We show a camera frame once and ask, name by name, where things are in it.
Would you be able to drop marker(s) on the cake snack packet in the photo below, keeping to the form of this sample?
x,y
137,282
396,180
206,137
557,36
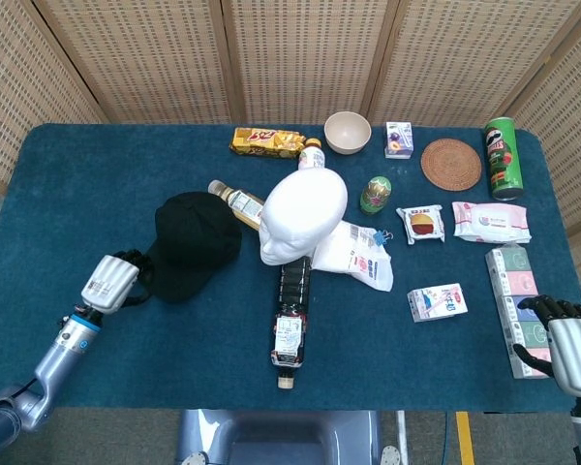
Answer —
x,y
421,224

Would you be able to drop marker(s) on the yellow snack packet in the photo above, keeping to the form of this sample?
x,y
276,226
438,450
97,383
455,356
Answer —
x,y
266,143

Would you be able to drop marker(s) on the beige bowl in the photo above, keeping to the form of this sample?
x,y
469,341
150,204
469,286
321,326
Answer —
x,y
347,133

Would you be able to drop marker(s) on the pastel tissue multipack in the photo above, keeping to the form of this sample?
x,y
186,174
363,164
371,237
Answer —
x,y
510,281

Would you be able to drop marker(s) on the green Pringles can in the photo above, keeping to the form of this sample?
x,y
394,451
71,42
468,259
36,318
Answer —
x,y
502,160

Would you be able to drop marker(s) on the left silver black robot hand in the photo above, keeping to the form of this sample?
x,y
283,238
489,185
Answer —
x,y
107,286

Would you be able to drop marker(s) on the purple white juice carton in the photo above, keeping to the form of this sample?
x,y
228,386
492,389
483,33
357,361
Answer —
x,y
398,140

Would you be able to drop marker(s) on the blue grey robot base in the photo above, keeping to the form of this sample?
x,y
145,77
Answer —
x,y
281,436

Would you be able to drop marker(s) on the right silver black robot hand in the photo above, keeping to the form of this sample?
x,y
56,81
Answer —
x,y
573,349

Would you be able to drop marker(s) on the white blue milk carton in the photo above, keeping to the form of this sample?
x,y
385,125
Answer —
x,y
436,302

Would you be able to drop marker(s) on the white plastic bag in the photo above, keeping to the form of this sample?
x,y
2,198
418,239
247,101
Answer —
x,y
363,264

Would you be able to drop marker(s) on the round woven rattan coaster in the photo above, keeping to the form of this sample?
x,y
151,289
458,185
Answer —
x,y
451,164

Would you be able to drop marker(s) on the white milk tea bottle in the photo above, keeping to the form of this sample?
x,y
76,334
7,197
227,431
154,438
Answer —
x,y
311,156

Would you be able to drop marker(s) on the green gold egg doll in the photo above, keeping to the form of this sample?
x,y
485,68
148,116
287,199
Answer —
x,y
376,196

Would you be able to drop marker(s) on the blue tablecloth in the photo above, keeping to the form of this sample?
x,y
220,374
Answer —
x,y
126,349

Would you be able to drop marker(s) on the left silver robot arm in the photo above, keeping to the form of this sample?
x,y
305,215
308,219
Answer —
x,y
48,368

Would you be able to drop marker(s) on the pale yellow tea bottle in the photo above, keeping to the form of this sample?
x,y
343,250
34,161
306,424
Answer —
x,y
242,203

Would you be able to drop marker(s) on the dark drink plastic bottle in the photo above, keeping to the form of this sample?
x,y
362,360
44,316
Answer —
x,y
290,329

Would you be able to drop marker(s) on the woven folding screen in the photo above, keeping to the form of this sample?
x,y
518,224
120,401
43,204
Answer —
x,y
295,58

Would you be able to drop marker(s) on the pink wet wipes pack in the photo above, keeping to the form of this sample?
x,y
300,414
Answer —
x,y
491,222

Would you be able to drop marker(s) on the black baseball cap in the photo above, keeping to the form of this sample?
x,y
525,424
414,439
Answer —
x,y
193,242

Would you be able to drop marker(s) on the blue binder clip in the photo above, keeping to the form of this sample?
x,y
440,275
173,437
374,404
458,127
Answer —
x,y
380,238

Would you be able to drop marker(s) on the white foam mannequin head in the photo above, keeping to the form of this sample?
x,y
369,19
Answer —
x,y
300,208

